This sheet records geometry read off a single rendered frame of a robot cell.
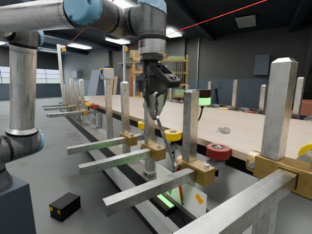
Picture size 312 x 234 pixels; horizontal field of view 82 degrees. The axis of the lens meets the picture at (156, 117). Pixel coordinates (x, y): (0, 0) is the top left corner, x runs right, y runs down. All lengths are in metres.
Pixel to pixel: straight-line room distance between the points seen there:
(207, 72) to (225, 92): 1.35
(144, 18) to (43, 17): 0.30
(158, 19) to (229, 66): 8.98
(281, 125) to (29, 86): 1.06
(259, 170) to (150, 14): 0.50
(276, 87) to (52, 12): 0.61
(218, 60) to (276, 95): 9.23
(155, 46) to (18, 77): 0.74
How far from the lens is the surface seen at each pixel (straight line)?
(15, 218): 1.28
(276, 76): 0.44
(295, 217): 0.76
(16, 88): 1.13
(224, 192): 0.86
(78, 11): 0.57
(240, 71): 9.45
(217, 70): 9.60
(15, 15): 0.82
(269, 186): 0.37
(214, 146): 0.69
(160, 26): 0.61
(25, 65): 1.10
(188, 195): 0.66
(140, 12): 0.62
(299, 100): 1.56
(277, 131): 0.44
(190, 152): 0.61
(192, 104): 0.57
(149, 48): 0.59
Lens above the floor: 1.13
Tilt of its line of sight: 11 degrees down
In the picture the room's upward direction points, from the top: straight up
